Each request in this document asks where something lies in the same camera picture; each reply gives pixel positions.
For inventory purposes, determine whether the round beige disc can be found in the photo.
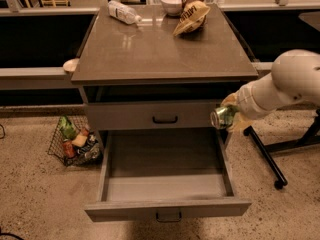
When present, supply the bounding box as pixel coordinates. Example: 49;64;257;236
63;58;79;72

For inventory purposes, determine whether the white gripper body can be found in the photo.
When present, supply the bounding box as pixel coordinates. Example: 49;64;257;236
236;81;275;120

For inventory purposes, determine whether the grey drawer cabinet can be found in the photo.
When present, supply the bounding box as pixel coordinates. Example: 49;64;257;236
71;3;260;144

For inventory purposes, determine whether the green snack bag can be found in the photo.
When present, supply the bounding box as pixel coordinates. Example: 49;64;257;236
58;116;77;140

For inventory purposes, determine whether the closed grey upper drawer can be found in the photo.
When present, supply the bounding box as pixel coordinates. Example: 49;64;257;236
85;100;219;130

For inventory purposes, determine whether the red soda can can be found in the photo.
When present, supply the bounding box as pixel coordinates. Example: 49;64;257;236
62;139;75;158

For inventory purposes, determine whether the blue snack bag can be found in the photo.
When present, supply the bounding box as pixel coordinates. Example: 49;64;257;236
77;134;100;162

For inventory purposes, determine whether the open grey bottom drawer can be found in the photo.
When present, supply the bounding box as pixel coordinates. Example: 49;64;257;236
85;128;251;222

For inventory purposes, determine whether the clear plastic water bottle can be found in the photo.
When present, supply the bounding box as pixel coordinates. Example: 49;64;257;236
108;1;142;25

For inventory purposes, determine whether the yellow chip bag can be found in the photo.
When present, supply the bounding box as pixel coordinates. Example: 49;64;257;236
173;1;210;36

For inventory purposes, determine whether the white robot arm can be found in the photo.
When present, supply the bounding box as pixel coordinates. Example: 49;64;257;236
222;49;320;131

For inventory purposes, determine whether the black wire basket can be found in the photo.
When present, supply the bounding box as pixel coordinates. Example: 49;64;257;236
48;116;102;166

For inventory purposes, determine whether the yellow sponge item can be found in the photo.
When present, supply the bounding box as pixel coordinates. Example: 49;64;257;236
72;133;87;147

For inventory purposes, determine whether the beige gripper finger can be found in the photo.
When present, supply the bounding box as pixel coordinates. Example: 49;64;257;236
221;93;237;106
227;112;253;132

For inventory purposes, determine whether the green soda can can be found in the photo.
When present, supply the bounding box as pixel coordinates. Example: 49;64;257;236
210;105;239;130

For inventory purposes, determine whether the white ceramic bowl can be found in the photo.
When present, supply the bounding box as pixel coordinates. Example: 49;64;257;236
160;0;182;16

